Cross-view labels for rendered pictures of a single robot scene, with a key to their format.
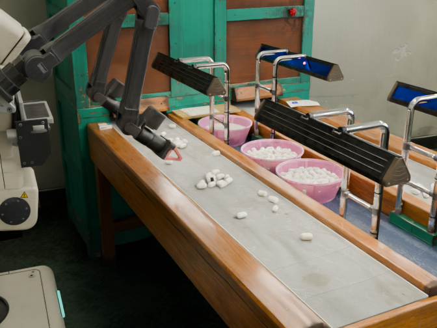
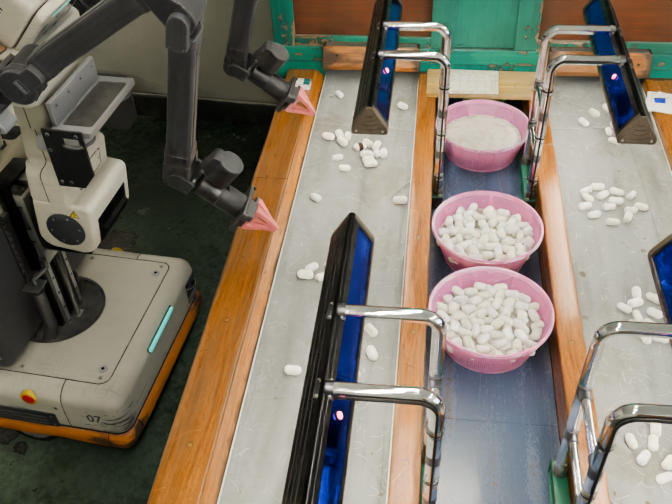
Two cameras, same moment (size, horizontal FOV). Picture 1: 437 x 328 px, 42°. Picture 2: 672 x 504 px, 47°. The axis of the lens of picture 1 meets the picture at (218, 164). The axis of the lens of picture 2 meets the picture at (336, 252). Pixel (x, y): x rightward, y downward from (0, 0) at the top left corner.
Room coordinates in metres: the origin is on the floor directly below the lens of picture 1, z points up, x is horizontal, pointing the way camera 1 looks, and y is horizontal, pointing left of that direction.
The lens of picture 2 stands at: (0.91, -0.73, 1.98)
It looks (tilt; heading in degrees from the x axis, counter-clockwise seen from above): 42 degrees down; 35
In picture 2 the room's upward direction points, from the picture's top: 3 degrees counter-clockwise
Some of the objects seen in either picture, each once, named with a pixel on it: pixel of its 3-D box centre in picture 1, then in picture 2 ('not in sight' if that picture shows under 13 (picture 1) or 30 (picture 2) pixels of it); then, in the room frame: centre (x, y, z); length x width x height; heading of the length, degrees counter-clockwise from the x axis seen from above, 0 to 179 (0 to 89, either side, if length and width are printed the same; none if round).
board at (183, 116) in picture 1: (206, 110); (481, 84); (2.85, 0.06, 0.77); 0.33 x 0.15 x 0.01; 116
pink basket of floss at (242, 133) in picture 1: (225, 131); (481, 138); (2.66, -0.03, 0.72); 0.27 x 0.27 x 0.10
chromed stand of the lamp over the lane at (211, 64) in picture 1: (202, 110); (410, 116); (2.41, 0.07, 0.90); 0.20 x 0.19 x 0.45; 26
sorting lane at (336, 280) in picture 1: (217, 185); (339, 275); (1.96, 0.00, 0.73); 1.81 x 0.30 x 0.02; 26
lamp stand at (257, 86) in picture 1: (279, 99); (569, 121); (2.59, -0.29, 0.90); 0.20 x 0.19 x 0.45; 26
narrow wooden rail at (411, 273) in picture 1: (258, 181); (415, 286); (2.04, -0.16, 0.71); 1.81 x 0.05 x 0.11; 26
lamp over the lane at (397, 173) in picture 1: (320, 135); (332, 359); (1.51, -0.29, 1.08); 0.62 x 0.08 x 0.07; 26
